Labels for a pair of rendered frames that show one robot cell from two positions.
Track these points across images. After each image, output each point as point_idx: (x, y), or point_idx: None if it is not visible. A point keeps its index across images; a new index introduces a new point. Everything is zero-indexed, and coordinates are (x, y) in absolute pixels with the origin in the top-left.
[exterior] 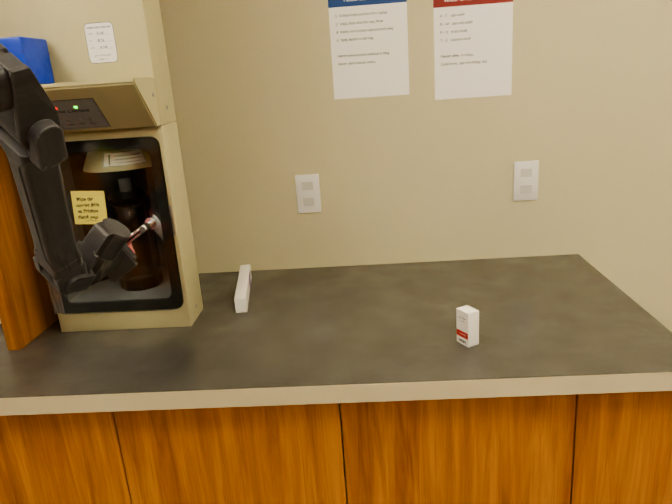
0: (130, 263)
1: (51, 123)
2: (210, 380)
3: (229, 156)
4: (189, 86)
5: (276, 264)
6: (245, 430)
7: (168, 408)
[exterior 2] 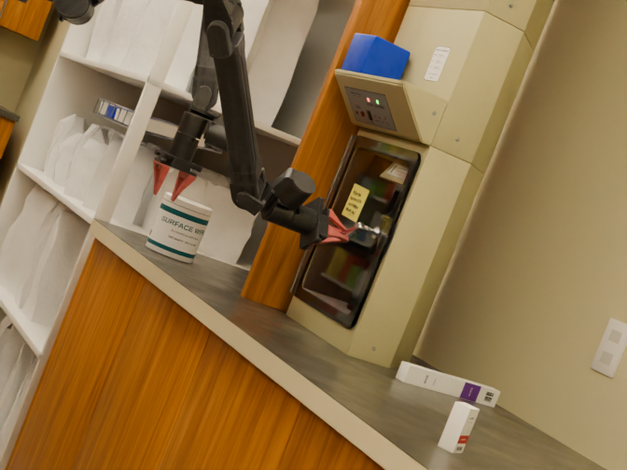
0: (314, 235)
1: (221, 23)
2: (260, 337)
3: (569, 268)
4: (578, 176)
5: (540, 423)
6: (248, 399)
7: (223, 338)
